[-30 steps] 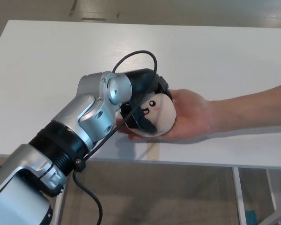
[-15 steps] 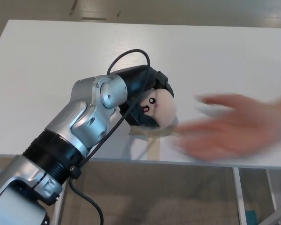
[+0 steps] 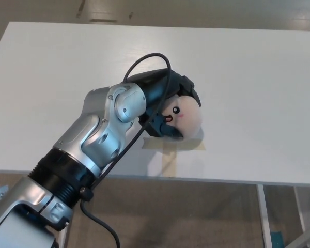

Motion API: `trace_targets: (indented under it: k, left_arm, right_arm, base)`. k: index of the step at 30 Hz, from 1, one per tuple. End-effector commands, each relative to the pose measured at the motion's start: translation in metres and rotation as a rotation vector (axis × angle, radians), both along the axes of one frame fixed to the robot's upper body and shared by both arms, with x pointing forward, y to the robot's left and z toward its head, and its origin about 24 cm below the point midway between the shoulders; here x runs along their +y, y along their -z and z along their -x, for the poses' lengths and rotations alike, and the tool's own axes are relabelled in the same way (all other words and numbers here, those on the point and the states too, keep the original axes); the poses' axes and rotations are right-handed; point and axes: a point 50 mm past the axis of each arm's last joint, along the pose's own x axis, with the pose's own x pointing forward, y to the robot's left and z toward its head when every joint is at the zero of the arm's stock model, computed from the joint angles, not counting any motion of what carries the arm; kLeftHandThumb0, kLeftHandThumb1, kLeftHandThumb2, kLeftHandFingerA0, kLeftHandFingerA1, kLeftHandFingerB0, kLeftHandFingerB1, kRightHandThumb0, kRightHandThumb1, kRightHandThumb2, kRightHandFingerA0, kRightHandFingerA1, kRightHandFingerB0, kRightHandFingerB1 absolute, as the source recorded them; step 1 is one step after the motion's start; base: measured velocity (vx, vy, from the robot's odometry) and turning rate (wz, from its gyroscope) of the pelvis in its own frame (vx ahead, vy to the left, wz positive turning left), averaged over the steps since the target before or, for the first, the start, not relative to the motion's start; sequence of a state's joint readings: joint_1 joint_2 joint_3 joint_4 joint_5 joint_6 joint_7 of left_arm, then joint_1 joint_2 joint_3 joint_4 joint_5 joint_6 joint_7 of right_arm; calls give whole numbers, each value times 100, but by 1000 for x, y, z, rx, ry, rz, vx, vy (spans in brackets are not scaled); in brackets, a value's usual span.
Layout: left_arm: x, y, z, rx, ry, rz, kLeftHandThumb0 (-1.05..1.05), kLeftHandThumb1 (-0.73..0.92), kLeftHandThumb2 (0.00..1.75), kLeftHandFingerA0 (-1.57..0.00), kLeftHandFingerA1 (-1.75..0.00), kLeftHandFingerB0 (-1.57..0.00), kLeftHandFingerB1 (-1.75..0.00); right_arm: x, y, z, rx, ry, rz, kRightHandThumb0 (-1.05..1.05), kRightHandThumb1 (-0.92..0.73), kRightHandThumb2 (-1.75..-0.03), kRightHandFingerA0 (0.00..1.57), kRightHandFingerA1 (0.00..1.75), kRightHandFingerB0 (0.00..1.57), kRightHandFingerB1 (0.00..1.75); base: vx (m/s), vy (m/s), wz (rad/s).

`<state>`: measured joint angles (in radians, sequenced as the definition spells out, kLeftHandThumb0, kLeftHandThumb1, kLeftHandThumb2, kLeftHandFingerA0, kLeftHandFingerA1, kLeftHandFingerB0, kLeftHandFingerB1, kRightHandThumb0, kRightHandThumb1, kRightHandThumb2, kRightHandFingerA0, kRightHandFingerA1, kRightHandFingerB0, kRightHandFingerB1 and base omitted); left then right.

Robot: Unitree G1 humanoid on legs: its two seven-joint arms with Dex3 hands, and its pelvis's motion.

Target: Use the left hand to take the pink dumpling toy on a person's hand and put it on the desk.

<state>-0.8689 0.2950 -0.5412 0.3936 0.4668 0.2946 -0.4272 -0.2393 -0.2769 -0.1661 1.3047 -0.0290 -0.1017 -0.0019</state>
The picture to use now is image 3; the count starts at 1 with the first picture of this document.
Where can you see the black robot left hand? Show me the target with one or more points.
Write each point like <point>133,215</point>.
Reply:
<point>155,85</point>

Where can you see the pink dumpling plush toy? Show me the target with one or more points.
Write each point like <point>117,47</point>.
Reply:
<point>188,116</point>

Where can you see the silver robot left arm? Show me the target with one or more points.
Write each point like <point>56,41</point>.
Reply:
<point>98,129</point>

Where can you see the beige crosswise tape strip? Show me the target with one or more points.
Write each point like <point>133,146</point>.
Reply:
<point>152,145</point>

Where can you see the thin white table leg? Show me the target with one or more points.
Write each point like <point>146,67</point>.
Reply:
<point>300,209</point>

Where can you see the teal floor object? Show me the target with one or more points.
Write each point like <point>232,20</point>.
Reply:
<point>276,240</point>

